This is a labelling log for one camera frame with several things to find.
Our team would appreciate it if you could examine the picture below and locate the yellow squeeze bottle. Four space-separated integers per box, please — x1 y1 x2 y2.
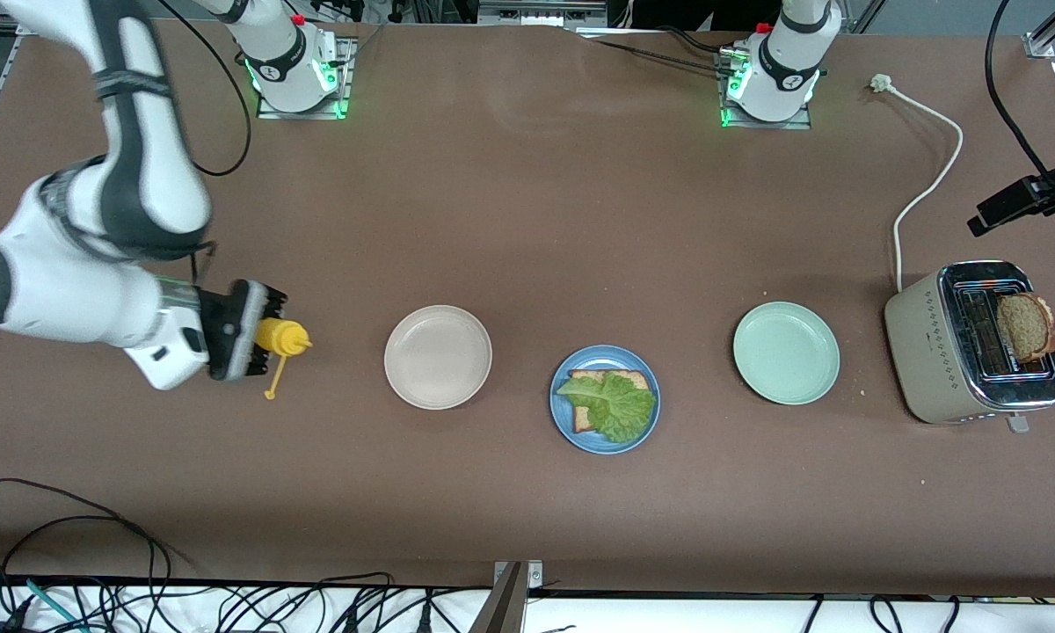
255 316 314 402

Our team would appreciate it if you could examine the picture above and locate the green lettuce leaf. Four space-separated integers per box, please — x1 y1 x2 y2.
556 370 658 444

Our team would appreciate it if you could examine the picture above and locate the brown bread slice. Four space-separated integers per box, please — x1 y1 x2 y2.
568 368 651 433
995 293 1055 364

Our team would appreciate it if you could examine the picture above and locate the beige round plate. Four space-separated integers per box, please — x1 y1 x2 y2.
383 304 493 411

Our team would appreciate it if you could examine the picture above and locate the green round plate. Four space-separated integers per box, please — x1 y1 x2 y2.
732 301 841 406

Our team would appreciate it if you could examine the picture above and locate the blue round plate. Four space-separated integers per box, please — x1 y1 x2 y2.
549 344 662 456

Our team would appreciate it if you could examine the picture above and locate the beige chrome toaster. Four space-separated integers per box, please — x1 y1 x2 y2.
884 259 1055 434

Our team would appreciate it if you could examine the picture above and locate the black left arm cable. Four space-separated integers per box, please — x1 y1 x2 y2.
984 0 1055 207

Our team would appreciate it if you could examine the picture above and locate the white toaster power cord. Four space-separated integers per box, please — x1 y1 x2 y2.
870 74 964 293

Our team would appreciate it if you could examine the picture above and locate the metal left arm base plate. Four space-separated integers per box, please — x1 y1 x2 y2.
719 40 814 131

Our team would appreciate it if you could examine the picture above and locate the black looped floor cable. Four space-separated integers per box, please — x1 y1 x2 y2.
0 478 174 616

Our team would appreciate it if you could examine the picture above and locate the teal cable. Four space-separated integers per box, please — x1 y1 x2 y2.
0 573 84 633

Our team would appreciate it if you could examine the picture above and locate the black base cable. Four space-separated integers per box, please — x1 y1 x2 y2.
664 25 757 55
591 37 739 76

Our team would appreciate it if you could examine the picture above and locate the aluminium profile post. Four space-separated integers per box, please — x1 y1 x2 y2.
468 563 528 633

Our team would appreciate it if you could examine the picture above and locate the metal table edge bracket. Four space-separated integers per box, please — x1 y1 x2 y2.
492 560 544 590

